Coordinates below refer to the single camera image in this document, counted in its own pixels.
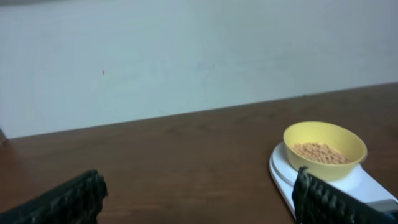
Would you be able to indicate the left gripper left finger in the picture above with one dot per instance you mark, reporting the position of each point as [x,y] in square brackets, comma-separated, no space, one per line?
[77,201]

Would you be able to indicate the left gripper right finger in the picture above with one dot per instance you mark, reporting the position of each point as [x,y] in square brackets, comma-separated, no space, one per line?
[317,202]

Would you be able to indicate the soybeans in yellow bowl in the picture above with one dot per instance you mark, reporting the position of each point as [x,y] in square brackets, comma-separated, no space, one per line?
[321,153]

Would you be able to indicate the white digital kitchen scale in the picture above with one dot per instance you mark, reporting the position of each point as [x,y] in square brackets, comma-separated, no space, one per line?
[357,184]

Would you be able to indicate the yellow plastic bowl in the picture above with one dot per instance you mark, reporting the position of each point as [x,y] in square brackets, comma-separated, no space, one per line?
[341,139]

